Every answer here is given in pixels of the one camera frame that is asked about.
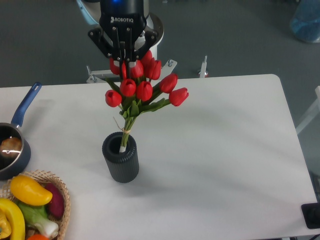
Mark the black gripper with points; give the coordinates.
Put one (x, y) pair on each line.
(123, 22)

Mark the red tulip bouquet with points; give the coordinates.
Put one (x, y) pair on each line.
(136, 95)

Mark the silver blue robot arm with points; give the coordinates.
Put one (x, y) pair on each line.
(90, 10)

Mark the dark grey ribbed vase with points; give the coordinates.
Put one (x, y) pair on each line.
(123, 166)

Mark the woven wicker basket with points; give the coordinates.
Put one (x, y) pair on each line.
(43, 177)

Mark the blue plastic bag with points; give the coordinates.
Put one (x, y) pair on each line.
(305, 23)

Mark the purple sweet potato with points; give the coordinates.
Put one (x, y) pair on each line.
(56, 206)

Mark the yellow mango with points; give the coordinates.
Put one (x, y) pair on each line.
(29, 191)

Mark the green white leek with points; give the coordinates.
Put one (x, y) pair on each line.
(36, 217)

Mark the yellow bell pepper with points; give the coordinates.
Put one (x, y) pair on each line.
(15, 218)

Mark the orange fruit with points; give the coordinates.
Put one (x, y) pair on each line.
(38, 237)

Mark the black device at table edge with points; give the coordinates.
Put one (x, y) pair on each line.
(311, 214)

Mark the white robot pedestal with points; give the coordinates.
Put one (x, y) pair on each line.
(100, 76)

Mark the blue handled saucepan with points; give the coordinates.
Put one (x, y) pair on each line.
(15, 151)

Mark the white frame at right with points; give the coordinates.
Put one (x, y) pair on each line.
(310, 113)

